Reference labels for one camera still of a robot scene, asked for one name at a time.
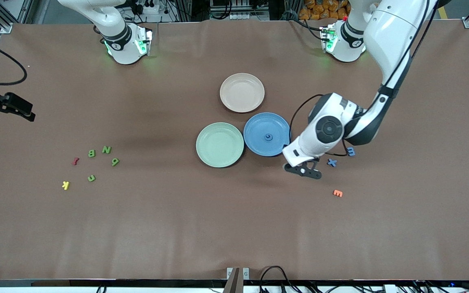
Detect blue plate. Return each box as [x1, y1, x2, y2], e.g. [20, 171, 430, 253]
[243, 112, 291, 157]

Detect green plate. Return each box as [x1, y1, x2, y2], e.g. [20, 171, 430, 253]
[196, 122, 245, 168]

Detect beige plate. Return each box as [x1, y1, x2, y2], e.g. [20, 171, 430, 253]
[219, 73, 265, 113]

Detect pile of orange packets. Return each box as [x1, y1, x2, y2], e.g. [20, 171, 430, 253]
[299, 0, 351, 21]

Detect long white socket strip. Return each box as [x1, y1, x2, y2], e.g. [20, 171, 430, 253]
[210, 11, 270, 21]

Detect white power strip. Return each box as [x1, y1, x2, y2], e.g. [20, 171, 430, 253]
[135, 0, 160, 15]

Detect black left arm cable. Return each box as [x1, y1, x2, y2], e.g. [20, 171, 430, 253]
[289, 0, 441, 157]

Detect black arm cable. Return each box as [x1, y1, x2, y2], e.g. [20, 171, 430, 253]
[289, 0, 441, 157]
[0, 35, 28, 86]

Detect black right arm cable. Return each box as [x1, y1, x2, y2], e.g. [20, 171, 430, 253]
[0, 35, 28, 86]

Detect black looped cable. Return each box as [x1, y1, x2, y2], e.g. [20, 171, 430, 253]
[258, 265, 298, 293]

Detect silver camera mount bracket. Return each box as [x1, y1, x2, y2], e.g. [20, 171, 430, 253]
[223, 267, 250, 293]

